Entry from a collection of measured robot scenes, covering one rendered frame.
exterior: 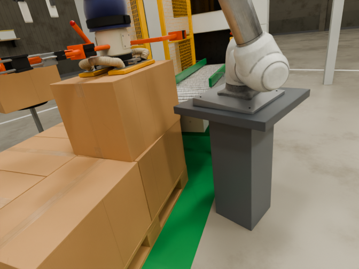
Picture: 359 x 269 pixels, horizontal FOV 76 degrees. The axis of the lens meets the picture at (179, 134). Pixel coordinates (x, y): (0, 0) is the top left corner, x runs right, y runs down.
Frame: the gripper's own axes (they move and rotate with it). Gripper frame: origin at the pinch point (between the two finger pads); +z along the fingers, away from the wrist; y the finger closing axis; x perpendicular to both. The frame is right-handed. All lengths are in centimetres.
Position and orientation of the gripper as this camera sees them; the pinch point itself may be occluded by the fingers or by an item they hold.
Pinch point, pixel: (40, 16)
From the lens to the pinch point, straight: 108.5
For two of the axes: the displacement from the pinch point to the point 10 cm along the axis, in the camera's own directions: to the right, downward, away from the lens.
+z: 1.3, 9.0, 4.1
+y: -9.2, -0.4, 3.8
